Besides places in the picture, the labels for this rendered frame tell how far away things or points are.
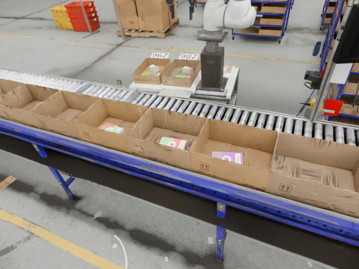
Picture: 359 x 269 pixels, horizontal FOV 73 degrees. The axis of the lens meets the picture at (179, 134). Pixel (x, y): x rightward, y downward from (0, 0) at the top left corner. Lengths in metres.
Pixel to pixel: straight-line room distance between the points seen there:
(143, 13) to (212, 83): 3.94
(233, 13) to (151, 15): 4.02
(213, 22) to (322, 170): 1.30
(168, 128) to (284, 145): 0.72
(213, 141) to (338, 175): 0.67
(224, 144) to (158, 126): 0.46
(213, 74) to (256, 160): 1.04
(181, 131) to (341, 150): 0.87
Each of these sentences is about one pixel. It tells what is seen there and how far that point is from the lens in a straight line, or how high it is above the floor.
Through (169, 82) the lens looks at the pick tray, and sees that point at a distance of 2.36.
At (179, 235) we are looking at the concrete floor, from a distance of 2.14.
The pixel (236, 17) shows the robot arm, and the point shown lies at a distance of 1.99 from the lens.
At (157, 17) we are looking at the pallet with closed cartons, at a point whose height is 0.42.
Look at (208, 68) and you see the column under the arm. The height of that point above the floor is 0.95.
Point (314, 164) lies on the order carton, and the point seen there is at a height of 0.88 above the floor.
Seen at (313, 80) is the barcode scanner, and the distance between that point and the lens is 1.89.
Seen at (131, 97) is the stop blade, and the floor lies 0.77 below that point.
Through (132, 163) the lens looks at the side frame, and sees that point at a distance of 1.42.
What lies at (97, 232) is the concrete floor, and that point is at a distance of 2.33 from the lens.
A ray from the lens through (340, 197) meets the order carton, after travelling 1.24.
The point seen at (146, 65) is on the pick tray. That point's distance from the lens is 2.78.
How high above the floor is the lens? 1.92
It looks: 41 degrees down
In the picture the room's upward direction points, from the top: 7 degrees counter-clockwise
